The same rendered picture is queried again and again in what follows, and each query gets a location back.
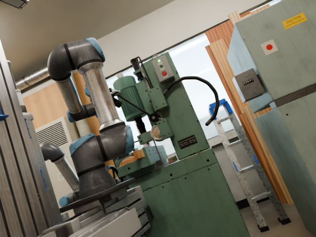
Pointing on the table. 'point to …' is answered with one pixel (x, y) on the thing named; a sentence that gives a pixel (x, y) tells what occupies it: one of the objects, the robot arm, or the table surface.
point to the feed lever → (142, 110)
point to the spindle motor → (129, 109)
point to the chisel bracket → (145, 138)
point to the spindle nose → (140, 125)
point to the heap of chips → (127, 161)
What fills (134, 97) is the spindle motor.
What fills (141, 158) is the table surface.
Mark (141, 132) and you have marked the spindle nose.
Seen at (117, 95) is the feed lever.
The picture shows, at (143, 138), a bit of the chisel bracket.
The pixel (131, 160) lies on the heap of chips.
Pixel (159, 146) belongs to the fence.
